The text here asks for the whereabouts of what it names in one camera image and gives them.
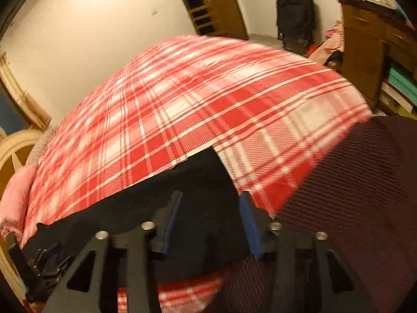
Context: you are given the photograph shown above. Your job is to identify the black pants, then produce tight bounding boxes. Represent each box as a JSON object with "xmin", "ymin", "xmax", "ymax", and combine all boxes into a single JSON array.
[{"xmin": 20, "ymin": 148, "xmax": 261, "ymax": 282}]

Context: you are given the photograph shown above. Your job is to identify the black suitcase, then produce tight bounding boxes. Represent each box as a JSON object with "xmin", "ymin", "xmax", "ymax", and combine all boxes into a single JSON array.
[{"xmin": 274, "ymin": 0, "xmax": 317, "ymax": 49}]

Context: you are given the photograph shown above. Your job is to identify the cream wooden headboard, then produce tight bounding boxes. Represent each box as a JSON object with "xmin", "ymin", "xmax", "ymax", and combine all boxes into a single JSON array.
[{"xmin": 0, "ymin": 130, "xmax": 46, "ymax": 203}]

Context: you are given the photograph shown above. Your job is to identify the brown wooden door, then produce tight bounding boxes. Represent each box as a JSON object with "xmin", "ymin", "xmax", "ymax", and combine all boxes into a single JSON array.
[{"xmin": 190, "ymin": 0, "xmax": 249, "ymax": 40}]

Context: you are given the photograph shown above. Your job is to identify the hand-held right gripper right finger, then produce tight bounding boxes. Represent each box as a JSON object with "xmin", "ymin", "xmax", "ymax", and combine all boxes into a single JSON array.
[{"xmin": 239, "ymin": 192, "xmax": 378, "ymax": 313}]

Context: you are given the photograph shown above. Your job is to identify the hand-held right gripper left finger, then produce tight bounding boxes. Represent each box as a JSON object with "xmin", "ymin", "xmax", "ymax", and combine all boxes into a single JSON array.
[{"xmin": 46, "ymin": 191, "xmax": 183, "ymax": 313}]

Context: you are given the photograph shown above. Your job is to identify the red plaid bedsheet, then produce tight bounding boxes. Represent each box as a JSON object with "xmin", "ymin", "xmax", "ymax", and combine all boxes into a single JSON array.
[{"xmin": 20, "ymin": 34, "xmax": 373, "ymax": 313}]

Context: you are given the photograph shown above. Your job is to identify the brown wooden cabinet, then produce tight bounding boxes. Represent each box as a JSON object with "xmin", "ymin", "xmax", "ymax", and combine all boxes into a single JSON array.
[{"xmin": 336, "ymin": 0, "xmax": 417, "ymax": 109}]

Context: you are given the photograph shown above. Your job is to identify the pink folded blanket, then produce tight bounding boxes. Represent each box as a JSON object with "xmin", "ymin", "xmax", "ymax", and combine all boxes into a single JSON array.
[{"xmin": 0, "ymin": 163, "xmax": 40, "ymax": 238}]

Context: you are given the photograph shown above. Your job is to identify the pile of clothes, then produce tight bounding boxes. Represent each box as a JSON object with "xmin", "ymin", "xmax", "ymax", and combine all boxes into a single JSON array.
[{"xmin": 305, "ymin": 20, "xmax": 346, "ymax": 72}]

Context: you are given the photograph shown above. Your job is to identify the teal box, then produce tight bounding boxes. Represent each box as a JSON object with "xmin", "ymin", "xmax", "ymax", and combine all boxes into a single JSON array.
[{"xmin": 387, "ymin": 66, "xmax": 417, "ymax": 96}]

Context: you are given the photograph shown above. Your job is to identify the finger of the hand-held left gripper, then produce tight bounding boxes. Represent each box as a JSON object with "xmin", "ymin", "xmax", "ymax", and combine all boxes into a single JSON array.
[{"xmin": 32, "ymin": 243, "xmax": 72, "ymax": 284}]

